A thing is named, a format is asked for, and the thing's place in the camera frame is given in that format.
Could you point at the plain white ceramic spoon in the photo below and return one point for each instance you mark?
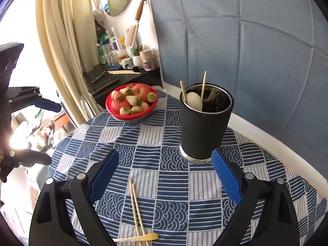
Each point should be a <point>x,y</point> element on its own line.
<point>194,101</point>

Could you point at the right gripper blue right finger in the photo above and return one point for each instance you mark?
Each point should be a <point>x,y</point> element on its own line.
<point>227,177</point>

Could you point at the black cylindrical utensil holder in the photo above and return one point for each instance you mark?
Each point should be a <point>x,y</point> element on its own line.
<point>202,131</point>

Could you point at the green plastic bottle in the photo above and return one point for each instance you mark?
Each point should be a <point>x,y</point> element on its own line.
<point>104,49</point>

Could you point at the red fruit bowl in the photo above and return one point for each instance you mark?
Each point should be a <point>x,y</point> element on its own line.
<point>131,102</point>

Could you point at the black side shelf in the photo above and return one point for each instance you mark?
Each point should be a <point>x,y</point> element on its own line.
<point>104,86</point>

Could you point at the blue white patterned tablecloth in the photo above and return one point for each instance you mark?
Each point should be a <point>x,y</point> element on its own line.
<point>182,202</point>

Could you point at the pink lidded jar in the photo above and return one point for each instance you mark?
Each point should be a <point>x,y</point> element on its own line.
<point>149,60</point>

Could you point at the yellow handled white spoon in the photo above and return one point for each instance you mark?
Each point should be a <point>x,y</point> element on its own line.
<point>146,237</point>

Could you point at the wooden handled hair brush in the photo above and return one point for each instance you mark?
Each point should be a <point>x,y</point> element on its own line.
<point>132,32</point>

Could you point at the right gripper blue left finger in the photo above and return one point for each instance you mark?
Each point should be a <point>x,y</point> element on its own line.
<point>100,174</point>

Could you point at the wooden chopstick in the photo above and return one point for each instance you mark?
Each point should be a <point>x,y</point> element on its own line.
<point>203,85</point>
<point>183,91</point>

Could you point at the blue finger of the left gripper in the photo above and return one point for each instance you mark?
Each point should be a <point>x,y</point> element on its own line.
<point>28,157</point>
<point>46,104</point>

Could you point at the cream curtain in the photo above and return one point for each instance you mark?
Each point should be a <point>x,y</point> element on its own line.
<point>67,34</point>

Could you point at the small potted plant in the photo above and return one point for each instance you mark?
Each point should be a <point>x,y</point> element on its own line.
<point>137,61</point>

